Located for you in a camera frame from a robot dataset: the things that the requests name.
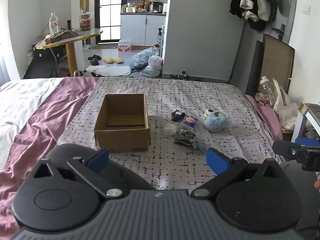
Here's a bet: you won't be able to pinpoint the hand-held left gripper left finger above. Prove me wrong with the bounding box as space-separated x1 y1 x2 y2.
29 149 127 200

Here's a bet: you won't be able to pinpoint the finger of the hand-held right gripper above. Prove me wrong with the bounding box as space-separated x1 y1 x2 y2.
272 140 304 158
296 137 320 147

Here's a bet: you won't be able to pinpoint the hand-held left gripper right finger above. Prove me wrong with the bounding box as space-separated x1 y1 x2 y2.
191 148 285 200

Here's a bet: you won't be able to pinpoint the blue grey fabric strap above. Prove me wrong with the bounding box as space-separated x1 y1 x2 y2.
189 139 207 151

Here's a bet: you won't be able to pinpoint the brown cardboard box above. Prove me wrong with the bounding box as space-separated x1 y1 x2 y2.
94 93 151 153

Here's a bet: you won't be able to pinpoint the light blue plush toy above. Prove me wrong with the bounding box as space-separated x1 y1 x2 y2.
205 111 229 133

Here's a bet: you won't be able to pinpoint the dark wrapper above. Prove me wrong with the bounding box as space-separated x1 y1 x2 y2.
174 129 196 146

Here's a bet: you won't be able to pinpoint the blue snack packet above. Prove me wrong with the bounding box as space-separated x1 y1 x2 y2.
180 115 198 130

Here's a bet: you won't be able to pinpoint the black fabric pouch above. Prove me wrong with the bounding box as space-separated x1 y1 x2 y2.
172 110 186 122

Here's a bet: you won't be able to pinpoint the metal step stool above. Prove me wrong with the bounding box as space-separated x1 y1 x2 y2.
297 102 320 141

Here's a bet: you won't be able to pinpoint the crumpled clear plastic bag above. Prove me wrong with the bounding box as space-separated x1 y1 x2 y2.
272 78 299 131

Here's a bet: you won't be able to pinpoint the clear plastic bottle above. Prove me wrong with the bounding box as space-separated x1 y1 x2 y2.
259 76 276 106

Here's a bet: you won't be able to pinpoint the pink bed sheet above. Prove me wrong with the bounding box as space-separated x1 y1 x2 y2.
0 76 100 233

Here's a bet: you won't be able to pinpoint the white black patterned blanket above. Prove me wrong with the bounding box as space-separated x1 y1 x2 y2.
57 76 283 191

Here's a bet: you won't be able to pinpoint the black flat panel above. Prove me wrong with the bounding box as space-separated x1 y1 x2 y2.
246 40 264 96

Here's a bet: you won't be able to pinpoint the brown flat panel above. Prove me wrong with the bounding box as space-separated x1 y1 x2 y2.
261 33 296 94

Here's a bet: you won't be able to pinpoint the white floor mat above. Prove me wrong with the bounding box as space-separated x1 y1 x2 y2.
84 65 131 77

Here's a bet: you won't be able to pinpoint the black slippers pair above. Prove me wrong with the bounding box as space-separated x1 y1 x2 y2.
88 54 102 66

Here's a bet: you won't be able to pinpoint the white bed sheet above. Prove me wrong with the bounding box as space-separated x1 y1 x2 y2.
0 77 67 171

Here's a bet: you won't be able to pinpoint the white plastic bags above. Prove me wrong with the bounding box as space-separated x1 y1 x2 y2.
130 48 160 69

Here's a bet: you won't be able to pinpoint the round table with yellow leg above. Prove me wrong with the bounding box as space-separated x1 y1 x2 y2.
35 28 103 77

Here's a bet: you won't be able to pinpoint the black low cabinet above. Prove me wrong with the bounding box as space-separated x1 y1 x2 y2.
23 45 69 80

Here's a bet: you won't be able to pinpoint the white plastic bag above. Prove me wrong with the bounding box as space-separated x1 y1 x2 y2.
148 52 164 71

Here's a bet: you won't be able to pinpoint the pack of water bottles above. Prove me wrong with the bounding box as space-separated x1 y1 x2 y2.
117 39 133 53

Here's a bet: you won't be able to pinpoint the dark flat board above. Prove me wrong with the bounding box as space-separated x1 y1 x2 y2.
51 29 84 40

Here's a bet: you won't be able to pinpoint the white kitchen cabinet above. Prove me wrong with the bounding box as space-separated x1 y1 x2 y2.
120 13 167 46

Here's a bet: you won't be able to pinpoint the red snack package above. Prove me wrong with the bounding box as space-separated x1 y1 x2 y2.
79 12 92 32

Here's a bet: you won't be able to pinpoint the clear water bottle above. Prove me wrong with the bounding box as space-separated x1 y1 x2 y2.
50 12 59 35

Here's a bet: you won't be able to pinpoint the hanging black white clothes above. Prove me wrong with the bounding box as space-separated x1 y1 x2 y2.
229 0 286 32

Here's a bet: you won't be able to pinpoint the dark framed glass door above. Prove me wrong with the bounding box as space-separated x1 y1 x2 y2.
98 0 124 43

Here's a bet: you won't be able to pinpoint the kitchen shelf with supplies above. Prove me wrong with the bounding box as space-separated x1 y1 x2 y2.
121 0 167 14

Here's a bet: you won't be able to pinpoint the door handle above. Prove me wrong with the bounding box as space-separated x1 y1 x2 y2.
272 24 287 40

